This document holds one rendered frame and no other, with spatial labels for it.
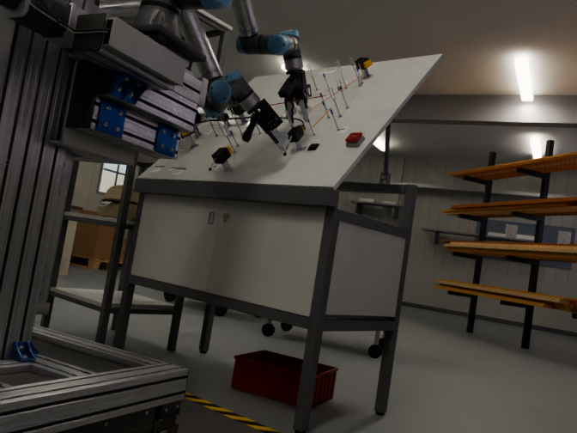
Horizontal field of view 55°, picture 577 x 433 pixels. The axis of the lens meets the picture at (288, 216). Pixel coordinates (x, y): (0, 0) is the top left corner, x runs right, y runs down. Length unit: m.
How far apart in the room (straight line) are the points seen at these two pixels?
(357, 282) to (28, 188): 1.21
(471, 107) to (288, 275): 5.78
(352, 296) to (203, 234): 0.71
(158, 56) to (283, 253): 0.95
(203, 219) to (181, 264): 0.23
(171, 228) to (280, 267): 0.69
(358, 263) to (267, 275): 0.35
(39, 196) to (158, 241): 1.12
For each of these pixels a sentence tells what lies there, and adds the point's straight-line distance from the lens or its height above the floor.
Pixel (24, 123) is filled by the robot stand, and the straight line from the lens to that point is 1.58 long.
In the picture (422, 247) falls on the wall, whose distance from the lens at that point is 11.46.
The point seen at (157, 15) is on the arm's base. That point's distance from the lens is 1.71.
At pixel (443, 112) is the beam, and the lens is 7.64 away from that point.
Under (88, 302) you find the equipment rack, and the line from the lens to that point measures 2.98.
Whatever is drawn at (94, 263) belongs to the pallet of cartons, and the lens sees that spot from 8.35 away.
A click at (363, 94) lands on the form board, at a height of 1.37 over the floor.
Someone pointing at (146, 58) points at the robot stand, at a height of 1.02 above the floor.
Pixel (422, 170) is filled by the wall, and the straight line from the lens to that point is 11.69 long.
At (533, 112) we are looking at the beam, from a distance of 7.49.
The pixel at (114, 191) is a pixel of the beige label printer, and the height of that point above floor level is 0.80.
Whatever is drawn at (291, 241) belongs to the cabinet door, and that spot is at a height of 0.66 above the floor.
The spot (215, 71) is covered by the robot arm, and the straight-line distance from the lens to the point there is 2.00.
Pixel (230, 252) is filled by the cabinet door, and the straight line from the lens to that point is 2.29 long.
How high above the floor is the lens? 0.60
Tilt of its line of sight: 4 degrees up
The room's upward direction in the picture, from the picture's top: 9 degrees clockwise
